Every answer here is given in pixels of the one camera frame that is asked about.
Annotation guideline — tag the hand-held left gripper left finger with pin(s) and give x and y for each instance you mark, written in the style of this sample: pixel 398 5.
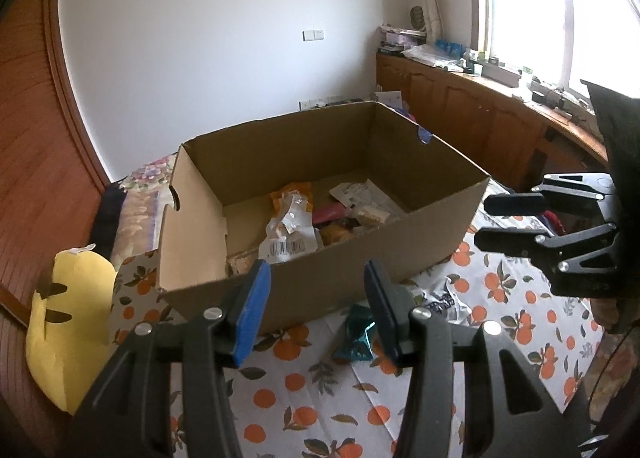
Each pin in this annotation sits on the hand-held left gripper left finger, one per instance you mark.
pixel 252 308

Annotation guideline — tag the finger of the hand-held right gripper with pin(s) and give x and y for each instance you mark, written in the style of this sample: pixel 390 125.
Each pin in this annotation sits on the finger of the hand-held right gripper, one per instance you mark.
pixel 515 203
pixel 505 240

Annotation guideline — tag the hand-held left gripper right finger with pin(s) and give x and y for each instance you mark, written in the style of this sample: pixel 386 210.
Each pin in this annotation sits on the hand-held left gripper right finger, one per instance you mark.
pixel 382 308

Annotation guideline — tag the teal snack packet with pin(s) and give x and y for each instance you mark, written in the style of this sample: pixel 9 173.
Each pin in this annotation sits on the teal snack packet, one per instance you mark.
pixel 357 343

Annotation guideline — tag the clear plastic snack bag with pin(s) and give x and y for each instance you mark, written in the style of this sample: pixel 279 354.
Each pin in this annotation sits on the clear plastic snack bag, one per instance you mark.
pixel 287 238

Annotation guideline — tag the brown cardboard box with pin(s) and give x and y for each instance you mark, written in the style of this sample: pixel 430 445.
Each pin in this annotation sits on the brown cardboard box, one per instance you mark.
pixel 350 148

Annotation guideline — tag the brown cracker packet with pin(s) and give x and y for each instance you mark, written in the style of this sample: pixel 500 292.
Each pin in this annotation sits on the brown cracker packet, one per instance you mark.
pixel 241 265

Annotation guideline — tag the yellow snack packet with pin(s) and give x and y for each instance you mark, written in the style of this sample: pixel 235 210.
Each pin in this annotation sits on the yellow snack packet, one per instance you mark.
pixel 336 235

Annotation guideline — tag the wooden cabinet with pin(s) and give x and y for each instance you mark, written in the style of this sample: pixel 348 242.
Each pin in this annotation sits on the wooden cabinet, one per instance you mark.
pixel 475 108

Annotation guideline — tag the pink snack packet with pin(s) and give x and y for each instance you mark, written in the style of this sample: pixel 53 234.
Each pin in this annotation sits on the pink snack packet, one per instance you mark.
pixel 327 212

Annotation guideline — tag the orange fruit print sheet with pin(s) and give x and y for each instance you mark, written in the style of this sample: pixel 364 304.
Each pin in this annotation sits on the orange fruit print sheet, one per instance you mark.
pixel 310 403

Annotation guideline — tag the white printed snack packet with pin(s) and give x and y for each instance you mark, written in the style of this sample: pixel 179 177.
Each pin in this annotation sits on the white printed snack packet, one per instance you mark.
pixel 365 195

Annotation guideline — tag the orange snack packet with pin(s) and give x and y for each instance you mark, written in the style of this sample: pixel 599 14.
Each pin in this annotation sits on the orange snack packet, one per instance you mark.
pixel 295 190

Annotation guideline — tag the white long box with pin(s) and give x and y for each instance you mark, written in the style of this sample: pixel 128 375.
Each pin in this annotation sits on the white long box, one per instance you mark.
pixel 500 73

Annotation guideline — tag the white paper sheet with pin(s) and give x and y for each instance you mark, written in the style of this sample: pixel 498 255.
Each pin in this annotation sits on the white paper sheet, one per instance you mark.
pixel 392 99

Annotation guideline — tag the floral blanket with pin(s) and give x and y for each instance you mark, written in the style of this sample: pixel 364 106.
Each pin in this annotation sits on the floral blanket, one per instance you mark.
pixel 145 178

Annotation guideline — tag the clear plastic bags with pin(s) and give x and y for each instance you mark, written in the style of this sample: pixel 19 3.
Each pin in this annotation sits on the clear plastic bags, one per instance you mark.
pixel 430 57

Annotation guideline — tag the blue small boxes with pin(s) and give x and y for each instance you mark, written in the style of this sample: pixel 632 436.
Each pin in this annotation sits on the blue small boxes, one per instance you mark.
pixel 447 45

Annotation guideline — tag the yellow plush toy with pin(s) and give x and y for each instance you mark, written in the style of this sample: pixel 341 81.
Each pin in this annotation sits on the yellow plush toy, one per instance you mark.
pixel 70 318

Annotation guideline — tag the stack of boxes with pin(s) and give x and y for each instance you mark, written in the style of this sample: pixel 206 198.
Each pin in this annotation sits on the stack of boxes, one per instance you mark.
pixel 397 40

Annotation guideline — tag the grey oval object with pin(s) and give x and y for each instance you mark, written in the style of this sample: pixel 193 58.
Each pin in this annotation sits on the grey oval object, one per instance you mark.
pixel 417 17

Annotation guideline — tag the wooden slatted wardrobe door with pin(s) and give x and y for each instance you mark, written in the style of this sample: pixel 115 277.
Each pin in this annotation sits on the wooden slatted wardrobe door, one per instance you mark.
pixel 30 163

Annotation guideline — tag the white wall switch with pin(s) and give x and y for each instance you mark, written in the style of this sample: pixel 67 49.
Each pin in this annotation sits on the white wall switch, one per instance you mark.
pixel 313 34

